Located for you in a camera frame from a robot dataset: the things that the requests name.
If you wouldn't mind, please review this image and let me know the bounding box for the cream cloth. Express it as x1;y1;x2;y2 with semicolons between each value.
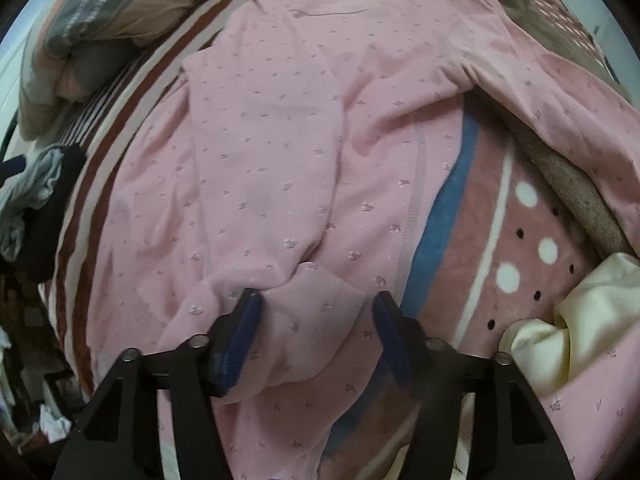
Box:
497;252;640;401

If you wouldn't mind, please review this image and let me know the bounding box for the black cloth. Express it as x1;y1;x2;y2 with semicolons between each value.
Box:
17;145;88;286

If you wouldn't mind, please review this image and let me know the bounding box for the printed striped blanket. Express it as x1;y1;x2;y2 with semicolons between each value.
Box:
40;0;621;480

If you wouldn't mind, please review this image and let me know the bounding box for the taupe fleece cloth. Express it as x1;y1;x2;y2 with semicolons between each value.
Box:
487;0;636;261

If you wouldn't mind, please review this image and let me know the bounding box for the pink dotted top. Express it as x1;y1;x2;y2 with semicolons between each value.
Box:
82;0;640;480

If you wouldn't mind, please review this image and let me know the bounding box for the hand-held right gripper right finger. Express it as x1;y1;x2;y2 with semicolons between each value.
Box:
372;290;576;480

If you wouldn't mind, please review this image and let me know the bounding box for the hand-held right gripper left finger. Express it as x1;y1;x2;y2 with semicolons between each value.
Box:
50;287;263;480

